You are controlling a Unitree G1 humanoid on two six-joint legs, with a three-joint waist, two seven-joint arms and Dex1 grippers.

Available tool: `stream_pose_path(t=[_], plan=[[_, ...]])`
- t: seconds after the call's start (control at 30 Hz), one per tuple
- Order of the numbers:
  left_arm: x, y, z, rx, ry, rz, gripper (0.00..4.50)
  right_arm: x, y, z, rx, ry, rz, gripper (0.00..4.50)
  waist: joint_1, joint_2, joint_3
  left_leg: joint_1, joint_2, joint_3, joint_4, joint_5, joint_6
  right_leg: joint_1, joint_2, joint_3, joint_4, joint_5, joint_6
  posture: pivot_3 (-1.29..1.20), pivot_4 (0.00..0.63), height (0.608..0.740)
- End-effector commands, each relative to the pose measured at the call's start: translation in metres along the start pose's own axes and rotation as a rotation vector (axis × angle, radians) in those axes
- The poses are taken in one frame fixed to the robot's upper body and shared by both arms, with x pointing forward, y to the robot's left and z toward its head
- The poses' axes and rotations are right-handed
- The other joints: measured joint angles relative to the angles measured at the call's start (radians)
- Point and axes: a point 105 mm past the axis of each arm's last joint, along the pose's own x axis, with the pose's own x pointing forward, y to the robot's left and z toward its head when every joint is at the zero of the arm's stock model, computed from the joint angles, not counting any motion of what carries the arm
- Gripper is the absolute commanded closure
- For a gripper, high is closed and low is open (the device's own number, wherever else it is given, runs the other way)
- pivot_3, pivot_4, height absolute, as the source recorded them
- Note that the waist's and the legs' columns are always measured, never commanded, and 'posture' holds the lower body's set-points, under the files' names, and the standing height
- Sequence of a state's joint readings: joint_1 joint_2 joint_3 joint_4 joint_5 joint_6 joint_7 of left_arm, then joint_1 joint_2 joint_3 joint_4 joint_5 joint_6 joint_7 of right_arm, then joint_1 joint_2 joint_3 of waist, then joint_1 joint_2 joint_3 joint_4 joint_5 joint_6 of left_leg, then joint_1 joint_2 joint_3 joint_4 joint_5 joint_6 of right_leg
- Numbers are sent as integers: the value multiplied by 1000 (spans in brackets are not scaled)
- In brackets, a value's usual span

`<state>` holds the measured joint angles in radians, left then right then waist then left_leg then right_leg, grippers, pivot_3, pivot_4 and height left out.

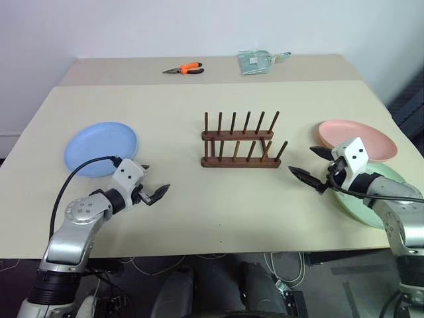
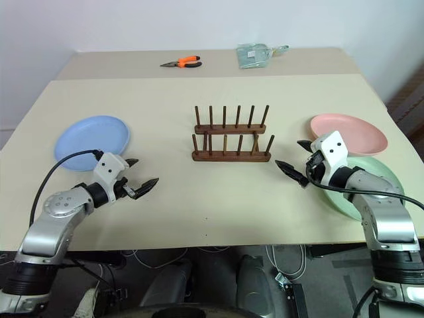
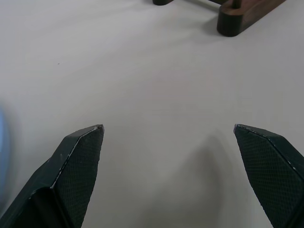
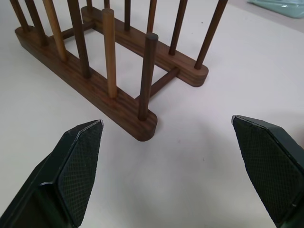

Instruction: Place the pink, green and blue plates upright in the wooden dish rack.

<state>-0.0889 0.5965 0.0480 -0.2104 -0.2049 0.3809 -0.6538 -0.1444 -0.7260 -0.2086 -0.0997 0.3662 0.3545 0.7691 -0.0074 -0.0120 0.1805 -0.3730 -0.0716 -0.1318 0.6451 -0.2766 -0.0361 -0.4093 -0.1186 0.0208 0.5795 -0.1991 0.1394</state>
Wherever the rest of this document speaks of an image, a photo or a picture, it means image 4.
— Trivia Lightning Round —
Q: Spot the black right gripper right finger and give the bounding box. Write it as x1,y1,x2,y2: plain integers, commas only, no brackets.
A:
231,114,304,228

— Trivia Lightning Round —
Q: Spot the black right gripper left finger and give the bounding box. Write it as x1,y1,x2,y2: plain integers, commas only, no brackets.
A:
0,119,105,228

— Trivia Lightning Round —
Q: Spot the wooden dowel dish rack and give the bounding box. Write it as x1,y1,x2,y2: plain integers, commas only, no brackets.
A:
9,0,229,143

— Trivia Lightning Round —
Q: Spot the light green object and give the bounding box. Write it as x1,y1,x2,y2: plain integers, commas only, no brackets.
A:
246,0,304,19

